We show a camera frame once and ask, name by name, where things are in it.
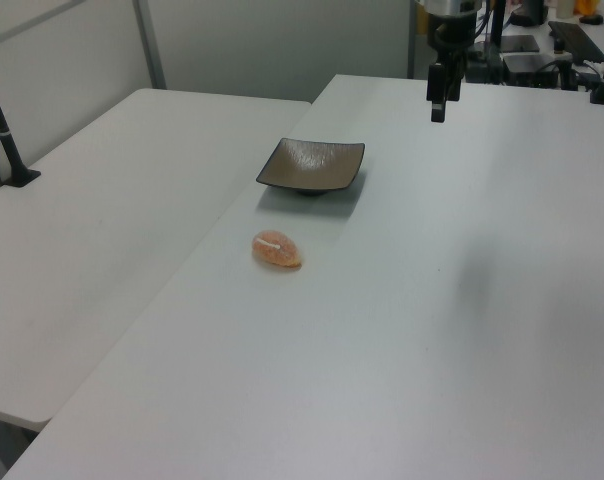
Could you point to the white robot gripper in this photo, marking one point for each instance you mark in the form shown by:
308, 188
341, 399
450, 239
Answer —
451, 30

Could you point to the square brown ceramic plate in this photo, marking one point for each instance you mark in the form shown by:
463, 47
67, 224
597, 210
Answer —
312, 165

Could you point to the black vertical stand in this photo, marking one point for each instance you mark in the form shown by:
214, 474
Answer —
497, 35

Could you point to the black flat tray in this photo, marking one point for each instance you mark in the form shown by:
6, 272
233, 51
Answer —
520, 44

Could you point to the black electronics box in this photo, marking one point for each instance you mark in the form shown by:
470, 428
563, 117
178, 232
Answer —
532, 67

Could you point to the black computer keyboard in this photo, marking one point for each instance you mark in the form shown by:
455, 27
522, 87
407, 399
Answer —
576, 39

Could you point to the black pole with white tie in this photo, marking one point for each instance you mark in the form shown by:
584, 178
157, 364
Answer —
2, 130

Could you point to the grey metal partition post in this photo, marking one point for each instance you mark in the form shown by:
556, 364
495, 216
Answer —
412, 40

